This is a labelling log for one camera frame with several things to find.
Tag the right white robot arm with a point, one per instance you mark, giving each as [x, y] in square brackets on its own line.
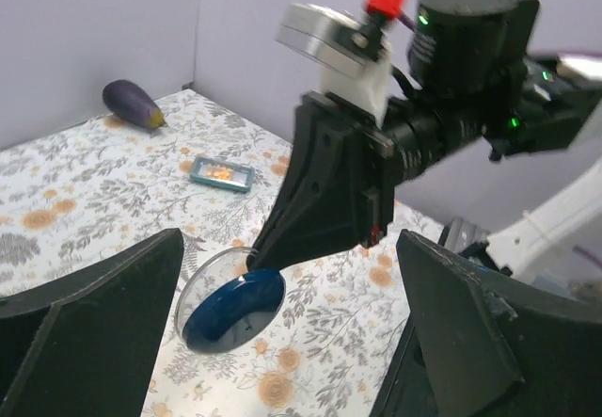
[473, 54]

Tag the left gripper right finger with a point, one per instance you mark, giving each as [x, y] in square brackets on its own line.
[479, 343]

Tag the blue rectangular pill box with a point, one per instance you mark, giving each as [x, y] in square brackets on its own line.
[221, 174]

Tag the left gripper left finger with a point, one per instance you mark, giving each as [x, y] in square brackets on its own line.
[86, 344]

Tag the purple toy eggplant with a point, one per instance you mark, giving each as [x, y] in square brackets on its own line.
[131, 103]

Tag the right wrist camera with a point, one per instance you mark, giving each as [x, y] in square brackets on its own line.
[355, 55]

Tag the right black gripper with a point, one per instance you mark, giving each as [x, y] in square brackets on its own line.
[338, 191]

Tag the floral table mat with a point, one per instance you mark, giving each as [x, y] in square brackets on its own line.
[76, 197]

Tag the blue round pill container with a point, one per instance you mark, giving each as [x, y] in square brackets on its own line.
[235, 313]

